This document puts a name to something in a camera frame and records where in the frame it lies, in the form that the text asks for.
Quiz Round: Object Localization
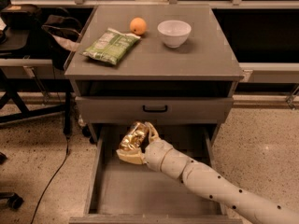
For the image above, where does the black floor cable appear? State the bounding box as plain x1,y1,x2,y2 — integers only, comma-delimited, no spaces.
30,133,70,224

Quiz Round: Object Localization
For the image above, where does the white ceramic bowl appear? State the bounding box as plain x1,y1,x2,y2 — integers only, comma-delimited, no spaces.
157,20,192,48

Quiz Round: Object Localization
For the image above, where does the orange fruit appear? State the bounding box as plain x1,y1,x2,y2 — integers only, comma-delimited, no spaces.
130,18,147,35

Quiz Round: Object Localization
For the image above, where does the crushed orange metallic can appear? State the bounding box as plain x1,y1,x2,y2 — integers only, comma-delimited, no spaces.
119,121,149,151

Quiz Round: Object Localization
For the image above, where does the open grey middle drawer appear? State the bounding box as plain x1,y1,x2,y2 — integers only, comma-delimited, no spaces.
69,125,243,224

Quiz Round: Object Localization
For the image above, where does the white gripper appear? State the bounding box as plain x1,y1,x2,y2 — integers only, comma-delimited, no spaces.
117,122,173,172

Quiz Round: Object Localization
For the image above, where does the closed grey top drawer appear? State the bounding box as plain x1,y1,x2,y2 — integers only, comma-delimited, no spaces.
76,96,234,125

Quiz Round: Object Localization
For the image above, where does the grey drawer cabinet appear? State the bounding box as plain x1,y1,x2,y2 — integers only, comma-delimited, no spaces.
65,4,242,139

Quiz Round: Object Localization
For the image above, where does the green chip bag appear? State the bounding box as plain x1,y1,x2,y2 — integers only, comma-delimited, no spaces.
82,28,140,65

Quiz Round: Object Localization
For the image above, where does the black chair caster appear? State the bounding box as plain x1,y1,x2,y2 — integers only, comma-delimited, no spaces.
0,192,23,210

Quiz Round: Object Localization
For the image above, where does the dark bag with strap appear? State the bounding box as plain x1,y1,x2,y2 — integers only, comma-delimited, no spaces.
42,15,82,70

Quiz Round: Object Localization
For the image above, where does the black case on table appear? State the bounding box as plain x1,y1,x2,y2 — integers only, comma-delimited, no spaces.
0,4,42,30

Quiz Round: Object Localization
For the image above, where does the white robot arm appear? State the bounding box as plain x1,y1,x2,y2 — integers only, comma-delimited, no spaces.
117,121,299,224

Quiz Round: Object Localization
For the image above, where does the black drawer handle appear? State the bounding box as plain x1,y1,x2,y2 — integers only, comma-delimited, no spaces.
142,105,168,113

